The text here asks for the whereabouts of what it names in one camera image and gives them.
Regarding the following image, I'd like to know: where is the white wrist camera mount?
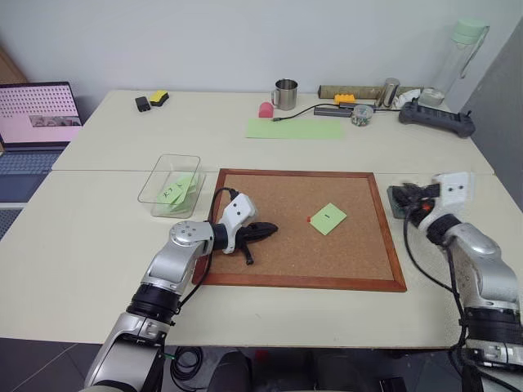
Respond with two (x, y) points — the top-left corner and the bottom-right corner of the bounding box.
(431, 171), (477, 218)
(216, 194), (259, 255)

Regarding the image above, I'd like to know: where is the long brown cardboard tube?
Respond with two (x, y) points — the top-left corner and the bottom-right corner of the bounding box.
(318, 83), (427, 100)

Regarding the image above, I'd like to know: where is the steel cylinder cup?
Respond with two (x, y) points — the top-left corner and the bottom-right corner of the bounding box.
(380, 77), (401, 109)

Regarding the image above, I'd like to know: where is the clear round pushpin jar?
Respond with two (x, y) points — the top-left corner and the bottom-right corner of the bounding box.
(350, 104), (373, 128)

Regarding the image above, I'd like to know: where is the steel mug with handle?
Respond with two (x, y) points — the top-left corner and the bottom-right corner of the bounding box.
(269, 78), (299, 111)

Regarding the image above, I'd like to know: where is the thin black usb cable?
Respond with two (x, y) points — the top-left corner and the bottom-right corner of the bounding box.
(272, 105), (341, 123)

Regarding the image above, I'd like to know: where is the coiled black floor cable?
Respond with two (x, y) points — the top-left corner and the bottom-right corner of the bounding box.
(168, 345), (205, 391)

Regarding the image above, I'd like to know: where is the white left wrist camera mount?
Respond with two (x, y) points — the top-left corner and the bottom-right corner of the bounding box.
(216, 194), (259, 255)

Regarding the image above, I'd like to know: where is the long green paper sheet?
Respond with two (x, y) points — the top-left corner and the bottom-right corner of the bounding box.
(244, 118), (345, 141)

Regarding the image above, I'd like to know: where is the wood framed cork board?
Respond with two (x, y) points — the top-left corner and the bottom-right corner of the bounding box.
(194, 167), (409, 293)

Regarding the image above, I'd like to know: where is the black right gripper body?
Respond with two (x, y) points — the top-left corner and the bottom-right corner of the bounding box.
(408, 183), (443, 226)

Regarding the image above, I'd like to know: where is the grey usb hub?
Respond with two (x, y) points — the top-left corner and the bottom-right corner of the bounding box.
(313, 105), (355, 118)

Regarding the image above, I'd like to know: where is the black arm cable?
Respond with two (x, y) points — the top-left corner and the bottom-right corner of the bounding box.
(402, 207), (469, 352)
(177, 187), (240, 316)

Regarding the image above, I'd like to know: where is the clear bottle with green lid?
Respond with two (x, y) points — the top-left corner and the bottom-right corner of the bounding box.
(431, 16), (491, 112)

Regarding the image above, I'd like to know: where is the plain green notes pile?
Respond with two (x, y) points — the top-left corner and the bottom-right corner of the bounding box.
(163, 172), (201, 214)

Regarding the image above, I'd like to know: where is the crumpled white cloth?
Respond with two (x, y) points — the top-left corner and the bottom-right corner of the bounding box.
(393, 90), (422, 109)

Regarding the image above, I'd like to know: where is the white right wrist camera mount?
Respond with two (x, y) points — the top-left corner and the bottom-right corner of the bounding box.
(431, 171), (477, 218)

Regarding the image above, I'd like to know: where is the open laptop with pink screen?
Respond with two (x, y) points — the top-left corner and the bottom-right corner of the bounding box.
(0, 81), (85, 203)

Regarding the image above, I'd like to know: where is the clear plastic box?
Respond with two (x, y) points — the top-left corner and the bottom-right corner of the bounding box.
(137, 154), (204, 219)

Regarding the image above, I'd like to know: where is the square green sticky note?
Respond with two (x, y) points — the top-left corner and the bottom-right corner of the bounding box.
(310, 202), (349, 237)

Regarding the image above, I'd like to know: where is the dark grey handheld controller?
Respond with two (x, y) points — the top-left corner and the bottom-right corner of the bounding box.
(398, 99), (477, 139)

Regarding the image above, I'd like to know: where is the green note with writing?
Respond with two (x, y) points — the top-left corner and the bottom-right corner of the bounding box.
(156, 181), (186, 204)

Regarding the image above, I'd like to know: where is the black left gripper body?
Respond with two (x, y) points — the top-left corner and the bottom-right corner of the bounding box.
(233, 222), (263, 251)

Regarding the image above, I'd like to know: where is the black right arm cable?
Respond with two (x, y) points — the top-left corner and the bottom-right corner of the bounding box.
(402, 207), (469, 352)

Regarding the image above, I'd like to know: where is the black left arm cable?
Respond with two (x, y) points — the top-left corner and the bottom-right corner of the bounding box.
(177, 187), (240, 316)

